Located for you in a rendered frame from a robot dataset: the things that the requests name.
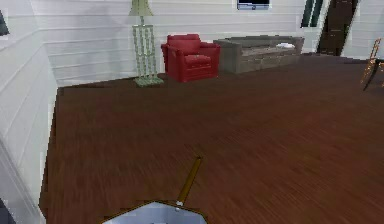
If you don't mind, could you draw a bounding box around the red armchair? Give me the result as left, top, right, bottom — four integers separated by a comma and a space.
160, 33, 222, 84

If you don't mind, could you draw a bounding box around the orange wooden chair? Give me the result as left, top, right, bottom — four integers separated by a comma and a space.
359, 37, 384, 92

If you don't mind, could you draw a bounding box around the green floor lamp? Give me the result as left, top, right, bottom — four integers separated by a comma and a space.
128, 0, 165, 88

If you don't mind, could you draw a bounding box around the grey-brown sofa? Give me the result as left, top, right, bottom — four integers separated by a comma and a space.
213, 35, 306, 75

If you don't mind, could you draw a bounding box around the dark green window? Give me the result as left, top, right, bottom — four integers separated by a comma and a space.
300, 0, 324, 29

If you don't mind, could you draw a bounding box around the dark brown room door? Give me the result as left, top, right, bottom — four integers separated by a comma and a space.
316, 0, 359, 57

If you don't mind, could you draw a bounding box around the dark framed wall picture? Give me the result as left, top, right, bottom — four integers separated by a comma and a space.
0, 9, 10, 38

